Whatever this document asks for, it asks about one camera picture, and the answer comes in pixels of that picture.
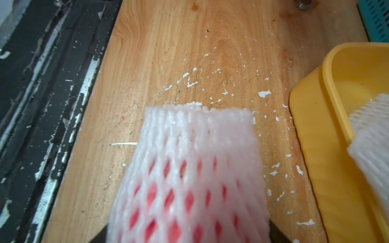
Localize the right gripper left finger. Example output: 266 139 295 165
89 225 108 243

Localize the netted apple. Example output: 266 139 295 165
106 104 270 243

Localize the small grey metal part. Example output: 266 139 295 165
295 0 314 11

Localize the yellow plastic tray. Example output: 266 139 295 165
289 43 389 243

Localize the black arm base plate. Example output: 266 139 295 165
1 1 122 243

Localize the teal plastic basket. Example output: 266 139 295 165
357 0 389 43

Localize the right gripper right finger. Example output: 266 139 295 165
269 220 292 243

